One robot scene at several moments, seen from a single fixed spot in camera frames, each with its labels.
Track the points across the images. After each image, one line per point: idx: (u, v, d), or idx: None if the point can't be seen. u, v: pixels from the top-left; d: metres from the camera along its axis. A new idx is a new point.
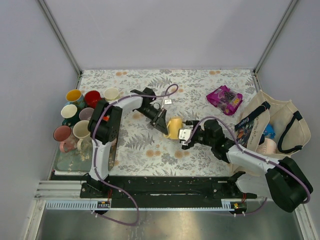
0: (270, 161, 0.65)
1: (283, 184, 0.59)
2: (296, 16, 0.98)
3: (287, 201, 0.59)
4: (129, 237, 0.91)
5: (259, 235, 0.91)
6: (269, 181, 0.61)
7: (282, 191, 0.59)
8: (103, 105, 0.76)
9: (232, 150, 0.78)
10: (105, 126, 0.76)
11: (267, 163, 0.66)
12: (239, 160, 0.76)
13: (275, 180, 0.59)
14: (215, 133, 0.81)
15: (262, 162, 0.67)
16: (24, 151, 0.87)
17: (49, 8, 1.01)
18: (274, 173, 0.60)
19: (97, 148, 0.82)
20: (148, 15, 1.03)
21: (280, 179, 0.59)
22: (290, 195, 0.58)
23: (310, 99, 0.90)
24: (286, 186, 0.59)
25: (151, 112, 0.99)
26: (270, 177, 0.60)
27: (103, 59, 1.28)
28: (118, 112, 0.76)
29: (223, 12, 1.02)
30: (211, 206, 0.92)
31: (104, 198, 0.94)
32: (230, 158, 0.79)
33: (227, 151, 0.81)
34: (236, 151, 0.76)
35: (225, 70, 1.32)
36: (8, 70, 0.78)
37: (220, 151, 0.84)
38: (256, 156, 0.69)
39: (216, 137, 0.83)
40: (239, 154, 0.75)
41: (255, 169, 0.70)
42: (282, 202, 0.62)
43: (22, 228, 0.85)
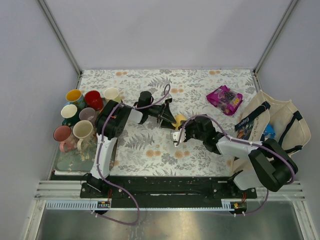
0: (253, 143, 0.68)
1: (266, 163, 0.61)
2: (296, 16, 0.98)
3: (271, 180, 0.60)
4: (129, 237, 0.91)
5: (259, 235, 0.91)
6: (252, 162, 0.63)
7: (265, 169, 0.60)
8: (114, 104, 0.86)
9: (221, 140, 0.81)
10: (113, 121, 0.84)
11: (251, 145, 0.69)
12: (228, 148, 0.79)
13: (258, 159, 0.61)
14: (206, 126, 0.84)
15: (247, 145, 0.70)
16: (25, 151, 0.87)
17: (49, 8, 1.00)
18: (257, 153, 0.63)
19: (101, 144, 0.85)
20: (148, 14, 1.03)
21: (263, 158, 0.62)
22: (274, 175, 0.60)
23: (310, 98, 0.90)
24: (269, 164, 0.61)
25: (154, 111, 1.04)
26: (253, 157, 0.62)
27: (103, 59, 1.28)
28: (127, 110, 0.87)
29: (223, 12, 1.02)
30: (211, 206, 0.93)
31: (104, 198, 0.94)
32: (220, 149, 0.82)
33: (216, 143, 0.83)
34: (225, 141, 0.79)
35: (225, 70, 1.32)
36: (7, 70, 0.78)
37: (212, 143, 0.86)
38: (242, 142, 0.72)
39: (206, 131, 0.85)
40: (228, 142, 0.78)
41: (242, 154, 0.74)
42: (266, 183, 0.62)
43: (22, 228, 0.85)
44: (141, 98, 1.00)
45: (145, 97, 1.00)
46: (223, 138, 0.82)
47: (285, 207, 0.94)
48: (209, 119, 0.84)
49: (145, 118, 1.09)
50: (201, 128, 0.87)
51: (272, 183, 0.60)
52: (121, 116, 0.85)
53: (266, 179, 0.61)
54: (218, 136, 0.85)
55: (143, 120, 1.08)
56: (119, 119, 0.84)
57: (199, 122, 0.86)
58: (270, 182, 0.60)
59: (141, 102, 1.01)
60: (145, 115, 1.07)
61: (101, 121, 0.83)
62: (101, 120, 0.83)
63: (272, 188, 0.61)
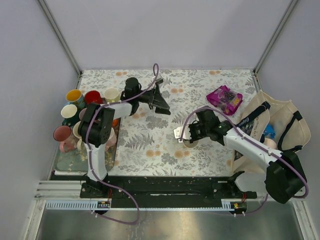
0: (273, 154, 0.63)
1: (283, 178, 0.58)
2: (296, 15, 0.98)
3: (284, 195, 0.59)
4: (129, 237, 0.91)
5: (259, 235, 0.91)
6: (269, 174, 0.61)
7: (281, 184, 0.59)
8: (94, 108, 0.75)
9: (230, 134, 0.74)
10: (96, 127, 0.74)
11: (269, 155, 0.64)
12: (236, 145, 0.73)
13: (276, 174, 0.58)
14: (208, 115, 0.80)
15: (264, 153, 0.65)
16: (24, 151, 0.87)
17: (49, 8, 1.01)
18: (275, 166, 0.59)
19: (91, 151, 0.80)
20: (147, 14, 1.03)
21: (282, 173, 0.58)
22: (287, 190, 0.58)
23: (310, 99, 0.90)
24: (285, 180, 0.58)
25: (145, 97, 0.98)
26: (272, 171, 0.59)
27: (103, 59, 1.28)
28: (110, 113, 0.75)
29: (223, 12, 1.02)
30: (211, 206, 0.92)
31: (104, 198, 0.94)
32: (226, 142, 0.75)
33: (224, 135, 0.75)
34: (235, 136, 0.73)
35: (225, 70, 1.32)
36: (8, 70, 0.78)
37: (217, 132, 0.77)
38: (259, 146, 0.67)
39: (209, 120, 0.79)
40: (239, 140, 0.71)
41: (253, 157, 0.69)
42: (276, 194, 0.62)
43: (22, 228, 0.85)
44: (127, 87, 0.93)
45: (131, 86, 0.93)
46: (231, 132, 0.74)
47: (286, 207, 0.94)
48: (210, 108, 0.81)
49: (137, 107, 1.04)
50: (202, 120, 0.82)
51: (284, 197, 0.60)
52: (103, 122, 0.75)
53: (277, 191, 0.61)
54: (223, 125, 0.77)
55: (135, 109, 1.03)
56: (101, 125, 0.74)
57: (199, 113, 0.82)
58: (282, 196, 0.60)
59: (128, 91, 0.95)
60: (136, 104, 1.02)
61: (84, 128, 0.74)
62: (84, 127, 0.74)
63: (282, 200, 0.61)
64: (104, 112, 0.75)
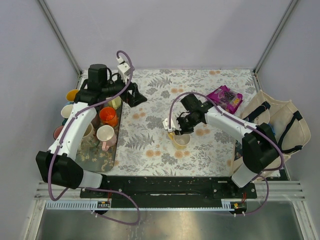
0: (248, 126, 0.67)
1: (256, 148, 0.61)
2: (296, 16, 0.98)
3: (259, 165, 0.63)
4: (129, 237, 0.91)
5: (259, 235, 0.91)
6: (244, 144, 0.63)
7: (256, 154, 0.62)
8: (46, 161, 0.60)
9: (210, 112, 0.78)
10: (60, 178, 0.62)
11: (245, 127, 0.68)
12: (217, 122, 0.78)
13: (250, 144, 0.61)
14: (189, 98, 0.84)
15: (241, 126, 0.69)
16: (25, 152, 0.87)
17: (49, 8, 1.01)
18: (250, 137, 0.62)
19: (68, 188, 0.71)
20: (148, 14, 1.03)
21: (255, 143, 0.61)
22: (260, 159, 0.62)
23: (310, 99, 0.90)
24: (258, 150, 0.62)
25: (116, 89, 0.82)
26: (247, 141, 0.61)
27: (103, 59, 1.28)
28: (66, 163, 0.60)
29: (223, 12, 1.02)
30: (211, 206, 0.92)
31: (104, 198, 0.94)
32: (207, 120, 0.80)
33: (205, 113, 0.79)
34: (215, 114, 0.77)
35: (225, 70, 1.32)
36: (8, 70, 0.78)
37: (201, 110, 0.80)
38: (236, 121, 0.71)
39: (190, 103, 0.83)
40: (218, 116, 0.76)
41: (232, 132, 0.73)
42: (251, 165, 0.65)
43: (22, 228, 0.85)
44: (91, 71, 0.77)
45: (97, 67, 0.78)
46: (212, 110, 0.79)
47: (286, 208, 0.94)
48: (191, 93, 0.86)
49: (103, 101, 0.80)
50: (186, 106, 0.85)
51: (258, 167, 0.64)
52: (65, 172, 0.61)
53: (252, 161, 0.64)
54: (205, 104, 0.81)
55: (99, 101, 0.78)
56: (65, 176, 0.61)
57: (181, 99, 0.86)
58: (256, 165, 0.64)
59: (92, 75, 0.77)
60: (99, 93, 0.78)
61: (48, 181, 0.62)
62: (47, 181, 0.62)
63: (257, 170, 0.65)
64: (59, 162, 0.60)
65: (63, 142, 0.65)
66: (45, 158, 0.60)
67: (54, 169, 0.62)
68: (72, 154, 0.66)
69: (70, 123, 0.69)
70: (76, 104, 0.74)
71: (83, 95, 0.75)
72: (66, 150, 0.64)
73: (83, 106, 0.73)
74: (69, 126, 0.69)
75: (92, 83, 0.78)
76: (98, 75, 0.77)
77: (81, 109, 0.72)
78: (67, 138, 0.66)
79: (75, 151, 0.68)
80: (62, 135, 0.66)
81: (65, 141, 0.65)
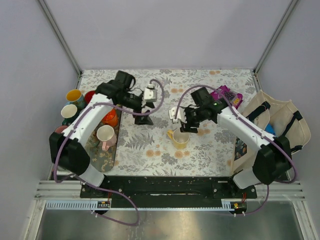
0: (266, 137, 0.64)
1: (271, 160, 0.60)
2: (296, 15, 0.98)
3: (268, 177, 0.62)
4: (129, 237, 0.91)
5: (259, 235, 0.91)
6: (259, 156, 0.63)
7: (269, 167, 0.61)
8: (57, 142, 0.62)
9: (224, 114, 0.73)
10: (66, 162, 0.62)
11: (262, 138, 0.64)
12: (230, 125, 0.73)
13: (266, 156, 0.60)
14: (202, 93, 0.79)
15: (257, 136, 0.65)
16: (25, 152, 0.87)
17: (49, 8, 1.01)
18: (266, 149, 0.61)
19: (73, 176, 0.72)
20: (147, 15, 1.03)
21: (270, 155, 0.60)
22: (272, 172, 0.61)
23: (310, 98, 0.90)
24: (272, 162, 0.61)
25: (134, 102, 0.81)
26: (262, 153, 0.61)
27: (103, 59, 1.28)
28: (76, 147, 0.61)
29: (223, 12, 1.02)
30: (211, 206, 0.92)
31: (104, 198, 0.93)
32: (219, 120, 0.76)
33: (218, 113, 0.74)
34: (229, 116, 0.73)
35: (225, 70, 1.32)
36: (8, 71, 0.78)
37: (212, 109, 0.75)
38: (252, 128, 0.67)
39: (202, 99, 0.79)
40: (233, 120, 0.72)
41: (244, 137, 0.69)
42: (261, 175, 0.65)
43: (22, 228, 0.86)
44: (120, 73, 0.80)
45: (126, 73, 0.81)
46: (226, 111, 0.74)
47: (285, 207, 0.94)
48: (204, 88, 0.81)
49: (119, 101, 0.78)
50: (197, 100, 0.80)
51: (268, 180, 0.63)
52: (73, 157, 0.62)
53: (262, 172, 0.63)
54: (219, 102, 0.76)
55: (117, 98, 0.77)
56: (72, 161, 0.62)
57: (193, 93, 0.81)
58: (266, 177, 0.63)
59: (119, 78, 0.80)
60: (120, 91, 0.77)
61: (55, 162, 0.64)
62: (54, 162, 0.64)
63: (265, 182, 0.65)
64: (69, 146, 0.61)
65: (77, 128, 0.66)
66: (58, 139, 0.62)
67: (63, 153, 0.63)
68: (82, 142, 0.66)
69: (87, 110, 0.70)
70: (96, 95, 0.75)
71: (104, 87, 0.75)
72: (78, 135, 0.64)
73: (102, 99, 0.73)
74: (84, 115, 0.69)
75: (117, 81, 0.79)
76: (125, 78, 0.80)
77: (100, 101, 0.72)
78: (82, 124, 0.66)
79: (85, 140, 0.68)
80: (77, 121, 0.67)
81: (79, 128, 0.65)
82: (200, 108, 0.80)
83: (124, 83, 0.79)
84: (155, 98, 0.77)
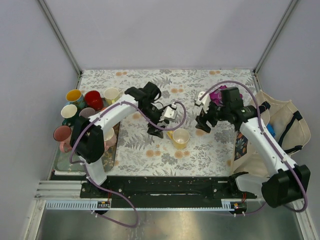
0: (286, 162, 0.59)
1: (284, 187, 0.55)
2: (296, 15, 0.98)
3: (275, 202, 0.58)
4: (129, 237, 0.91)
5: (259, 235, 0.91)
6: (272, 179, 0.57)
7: (279, 194, 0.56)
8: (82, 126, 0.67)
9: (250, 124, 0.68)
10: (84, 147, 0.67)
11: (282, 162, 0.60)
12: (251, 137, 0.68)
13: (280, 182, 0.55)
14: (232, 94, 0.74)
15: (278, 158, 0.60)
16: (25, 152, 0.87)
17: (49, 8, 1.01)
18: (282, 175, 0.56)
19: (85, 165, 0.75)
20: (147, 15, 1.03)
21: (285, 183, 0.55)
22: (280, 198, 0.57)
23: (310, 99, 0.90)
24: (285, 190, 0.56)
25: (154, 114, 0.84)
26: (277, 178, 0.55)
27: (103, 59, 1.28)
28: (97, 134, 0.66)
29: (223, 12, 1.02)
30: (211, 206, 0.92)
31: (104, 198, 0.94)
32: (242, 129, 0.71)
33: (243, 122, 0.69)
34: (254, 128, 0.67)
35: (225, 70, 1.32)
36: (8, 70, 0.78)
37: (238, 114, 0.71)
38: (275, 148, 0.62)
39: (232, 100, 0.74)
40: (257, 133, 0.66)
41: (263, 154, 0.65)
42: (268, 197, 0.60)
43: (22, 228, 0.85)
44: (150, 83, 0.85)
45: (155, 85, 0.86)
46: (253, 122, 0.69)
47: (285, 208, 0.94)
48: (237, 89, 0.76)
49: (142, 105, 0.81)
50: (226, 99, 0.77)
51: (274, 204, 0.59)
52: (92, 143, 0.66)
53: (271, 195, 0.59)
54: (248, 111, 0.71)
55: (143, 103, 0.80)
56: (90, 147, 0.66)
57: (224, 91, 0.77)
58: (273, 201, 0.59)
59: (148, 88, 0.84)
60: (147, 98, 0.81)
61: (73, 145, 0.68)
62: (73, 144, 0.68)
63: (270, 204, 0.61)
64: (91, 132, 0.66)
65: (102, 117, 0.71)
66: (82, 123, 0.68)
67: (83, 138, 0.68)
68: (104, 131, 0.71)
69: (115, 104, 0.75)
70: (126, 95, 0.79)
71: (135, 91, 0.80)
72: (102, 124, 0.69)
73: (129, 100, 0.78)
74: (111, 109, 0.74)
75: (146, 90, 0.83)
76: (153, 88, 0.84)
77: (129, 101, 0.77)
78: (107, 116, 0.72)
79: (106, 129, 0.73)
80: (105, 111, 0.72)
81: (104, 118, 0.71)
82: (227, 108, 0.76)
83: (151, 93, 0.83)
84: (174, 118, 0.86)
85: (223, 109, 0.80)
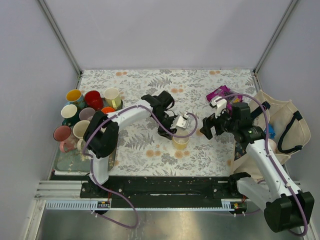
0: (290, 188, 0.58)
1: (286, 213, 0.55)
2: (296, 15, 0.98)
3: (276, 226, 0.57)
4: (129, 237, 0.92)
5: (258, 235, 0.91)
6: (275, 203, 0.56)
7: (280, 218, 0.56)
8: (99, 119, 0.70)
9: (256, 146, 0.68)
10: (98, 143, 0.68)
11: (285, 186, 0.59)
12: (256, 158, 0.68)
13: (282, 207, 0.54)
14: (243, 113, 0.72)
15: (281, 182, 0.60)
16: (25, 152, 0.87)
17: (48, 8, 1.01)
18: (285, 200, 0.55)
19: (92, 159, 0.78)
20: (147, 15, 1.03)
21: (287, 209, 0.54)
22: (282, 222, 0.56)
23: (310, 99, 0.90)
24: (287, 215, 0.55)
25: (167, 122, 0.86)
26: (279, 203, 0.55)
27: (103, 59, 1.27)
28: (113, 130, 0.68)
29: (223, 12, 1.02)
30: (211, 206, 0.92)
31: (104, 198, 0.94)
32: (247, 149, 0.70)
33: (250, 143, 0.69)
34: (260, 150, 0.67)
35: (225, 70, 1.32)
36: (8, 70, 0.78)
37: (244, 134, 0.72)
38: (279, 173, 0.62)
39: (241, 118, 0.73)
40: (262, 155, 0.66)
41: (266, 176, 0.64)
42: (270, 220, 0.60)
43: (23, 228, 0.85)
44: (165, 92, 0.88)
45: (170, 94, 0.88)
46: (259, 144, 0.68)
47: None
48: (248, 107, 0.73)
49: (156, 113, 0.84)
50: (235, 114, 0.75)
51: (275, 227, 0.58)
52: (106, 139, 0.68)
53: (273, 218, 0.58)
54: (256, 133, 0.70)
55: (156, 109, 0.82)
56: (104, 141, 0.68)
57: (234, 107, 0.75)
58: (275, 225, 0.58)
59: (164, 96, 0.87)
60: (160, 106, 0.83)
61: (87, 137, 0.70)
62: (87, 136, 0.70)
63: (272, 227, 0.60)
64: (107, 127, 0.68)
65: (120, 115, 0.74)
66: (100, 117, 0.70)
67: (98, 132, 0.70)
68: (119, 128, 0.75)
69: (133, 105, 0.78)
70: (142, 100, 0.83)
71: (150, 98, 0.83)
72: (119, 121, 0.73)
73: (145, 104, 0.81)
74: (129, 108, 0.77)
75: (160, 99, 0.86)
76: (167, 98, 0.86)
77: (144, 104, 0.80)
78: (125, 115, 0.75)
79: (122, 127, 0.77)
80: (123, 110, 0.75)
81: (121, 116, 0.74)
82: (235, 123, 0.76)
83: (165, 102, 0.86)
84: (184, 126, 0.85)
85: (231, 121, 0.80)
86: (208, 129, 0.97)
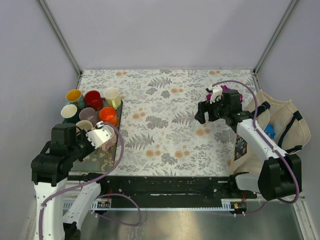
0: (277, 150, 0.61)
1: (276, 175, 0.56)
2: (296, 15, 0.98)
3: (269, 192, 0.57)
4: (129, 237, 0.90)
5: (260, 235, 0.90)
6: (264, 168, 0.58)
7: (271, 182, 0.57)
8: None
9: (244, 123, 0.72)
10: None
11: (272, 151, 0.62)
12: (246, 135, 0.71)
13: (270, 169, 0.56)
14: (233, 99, 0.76)
15: (269, 148, 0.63)
16: (25, 152, 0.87)
17: (48, 8, 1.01)
18: (273, 162, 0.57)
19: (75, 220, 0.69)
20: (147, 14, 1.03)
21: (276, 170, 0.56)
22: (274, 186, 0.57)
23: (310, 98, 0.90)
24: (277, 178, 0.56)
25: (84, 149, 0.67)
26: (268, 165, 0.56)
27: (103, 59, 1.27)
28: None
29: (222, 12, 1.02)
30: (211, 206, 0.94)
31: (104, 198, 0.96)
32: (237, 129, 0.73)
33: (238, 122, 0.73)
34: (248, 126, 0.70)
35: (225, 70, 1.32)
36: (8, 70, 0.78)
37: (233, 117, 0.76)
38: (267, 141, 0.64)
39: (231, 103, 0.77)
40: (250, 130, 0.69)
41: (256, 149, 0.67)
42: (264, 190, 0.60)
43: (22, 228, 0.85)
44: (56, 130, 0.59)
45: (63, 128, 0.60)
46: (247, 121, 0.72)
47: (286, 208, 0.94)
48: (237, 93, 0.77)
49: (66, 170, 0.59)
50: (226, 100, 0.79)
51: (269, 195, 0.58)
52: None
53: (265, 185, 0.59)
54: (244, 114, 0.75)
55: (63, 169, 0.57)
56: None
57: (225, 93, 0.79)
58: (268, 192, 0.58)
59: (58, 135, 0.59)
60: (64, 160, 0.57)
61: None
62: None
63: (266, 197, 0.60)
64: None
65: (43, 236, 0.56)
66: None
67: None
68: (61, 235, 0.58)
69: (40, 215, 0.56)
70: (37, 185, 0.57)
71: (42, 166, 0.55)
72: None
73: (47, 188, 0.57)
74: (41, 219, 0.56)
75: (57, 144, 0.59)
76: (65, 136, 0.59)
77: (48, 194, 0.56)
78: (46, 231, 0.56)
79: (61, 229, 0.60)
80: (41, 228, 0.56)
81: (45, 235, 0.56)
82: (225, 109, 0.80)
83: (66, 143, 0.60)
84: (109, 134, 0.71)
85: (223, 107, 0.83)
86: (201, 112, 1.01)
